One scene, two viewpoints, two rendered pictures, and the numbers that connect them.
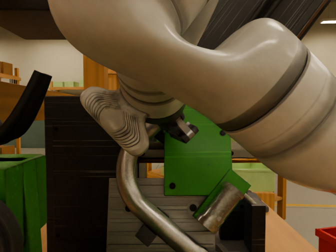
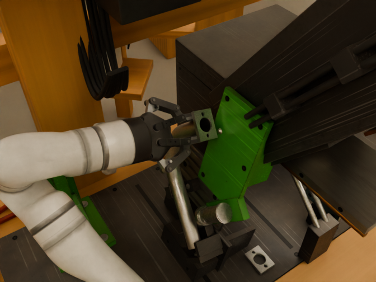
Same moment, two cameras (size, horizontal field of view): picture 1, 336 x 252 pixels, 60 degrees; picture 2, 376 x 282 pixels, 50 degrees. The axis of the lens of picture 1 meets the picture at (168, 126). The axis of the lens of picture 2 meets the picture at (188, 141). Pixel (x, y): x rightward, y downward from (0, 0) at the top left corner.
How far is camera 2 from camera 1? 0.67 m
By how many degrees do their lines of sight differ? 65
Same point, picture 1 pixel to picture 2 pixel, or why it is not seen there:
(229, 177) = (233, 202)
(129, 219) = (183, 170)
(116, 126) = not seen: hidden behind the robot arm
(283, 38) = (28, 221)
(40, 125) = not seen: outside the picture
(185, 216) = (211, 197)
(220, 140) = (240, 172)
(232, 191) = (214, 214)
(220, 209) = (205, 216)
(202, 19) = (51, 175)
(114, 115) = not seen: hidden behind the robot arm
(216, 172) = (229, 191)
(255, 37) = (24, 214)
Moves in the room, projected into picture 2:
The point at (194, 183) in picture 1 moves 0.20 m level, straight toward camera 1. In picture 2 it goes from (214, 184) to (116, 226)
